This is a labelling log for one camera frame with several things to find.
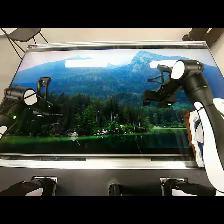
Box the silver frame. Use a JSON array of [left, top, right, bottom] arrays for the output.
[[0, 41, 209, 197]]

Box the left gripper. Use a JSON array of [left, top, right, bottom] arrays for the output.
[[31, 98, 65, 127]]

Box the white and blue garment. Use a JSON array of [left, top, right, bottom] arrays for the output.
[[191, 111, 206, 168]]

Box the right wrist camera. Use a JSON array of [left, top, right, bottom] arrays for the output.
[[147, 63, 173, 85]]

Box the black folding chair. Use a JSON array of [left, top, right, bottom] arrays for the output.
[[0, 27, 50, 60]]

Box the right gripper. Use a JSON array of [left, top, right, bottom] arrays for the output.
[[142, 77, 183, 109]]

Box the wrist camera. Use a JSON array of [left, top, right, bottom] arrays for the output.
[[147, 63, 173, 85], [35, 76, 53, 102]]

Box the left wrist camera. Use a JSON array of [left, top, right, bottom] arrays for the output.
[[35, 76, 53, 102]]

